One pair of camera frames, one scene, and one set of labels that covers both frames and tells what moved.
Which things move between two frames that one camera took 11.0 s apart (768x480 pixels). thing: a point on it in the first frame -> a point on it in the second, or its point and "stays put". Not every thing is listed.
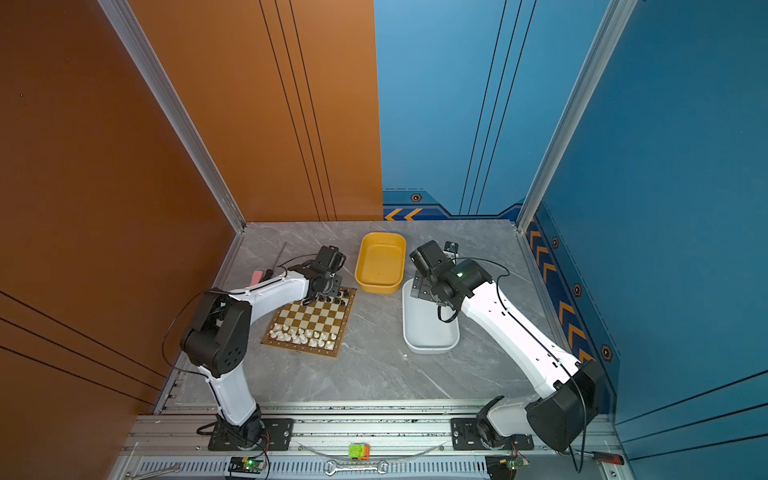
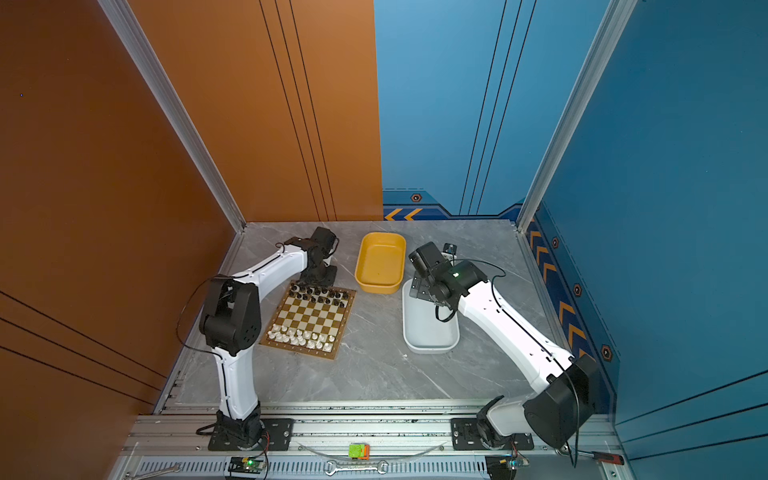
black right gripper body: [425, 287] stays put
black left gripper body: [334, 285] -> [325, 277]
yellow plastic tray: [380, 262] stays put
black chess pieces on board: [346, 294] stays put
